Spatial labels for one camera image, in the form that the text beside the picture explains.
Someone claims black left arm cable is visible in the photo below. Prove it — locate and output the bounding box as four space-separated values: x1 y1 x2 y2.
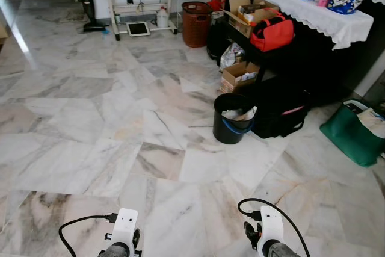
58 212 119 257

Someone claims small open cardboard box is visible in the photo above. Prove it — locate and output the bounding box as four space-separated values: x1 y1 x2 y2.
221 61 260 94

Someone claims red duffel bag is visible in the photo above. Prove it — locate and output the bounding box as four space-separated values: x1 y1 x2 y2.
250 12 295 52

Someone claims green shopping bag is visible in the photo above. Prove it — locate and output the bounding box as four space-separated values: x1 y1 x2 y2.
320 101 385 167

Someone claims white lace tablecloth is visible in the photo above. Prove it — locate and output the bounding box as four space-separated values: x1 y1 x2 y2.
217 0 375 50

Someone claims brown waste bin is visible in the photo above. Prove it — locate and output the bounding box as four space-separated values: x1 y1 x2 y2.
182 1 212 48

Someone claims silver plastic bag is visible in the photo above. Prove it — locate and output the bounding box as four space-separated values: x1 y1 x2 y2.
220 42 246 71

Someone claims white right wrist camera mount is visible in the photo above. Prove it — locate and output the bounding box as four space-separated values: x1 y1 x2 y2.
259 205 285 252

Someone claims white plastic jug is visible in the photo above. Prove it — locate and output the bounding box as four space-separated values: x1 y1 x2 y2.
156 5 170 29

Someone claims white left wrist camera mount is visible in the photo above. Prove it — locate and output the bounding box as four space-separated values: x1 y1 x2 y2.
110 208 140 250

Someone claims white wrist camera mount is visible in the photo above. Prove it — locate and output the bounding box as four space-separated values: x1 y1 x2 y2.
110 208 140 250
259 205 285 252

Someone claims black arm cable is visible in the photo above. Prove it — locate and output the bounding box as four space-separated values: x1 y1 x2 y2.
58 212 119 257
237 197 312 257

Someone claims black fabric bag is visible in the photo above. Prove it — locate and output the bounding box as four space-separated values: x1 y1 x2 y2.
250 82 310 139

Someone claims black plastic bucket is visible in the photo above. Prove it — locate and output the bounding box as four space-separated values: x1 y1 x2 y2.
214 93 256 144

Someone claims large open cardboard box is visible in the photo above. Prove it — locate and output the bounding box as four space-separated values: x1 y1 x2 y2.
224 0 280 38

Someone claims black appliance stand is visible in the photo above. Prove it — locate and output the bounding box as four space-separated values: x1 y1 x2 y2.
69 0 109 33

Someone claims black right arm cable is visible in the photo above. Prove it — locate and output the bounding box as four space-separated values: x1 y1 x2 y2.
237 197 312 257

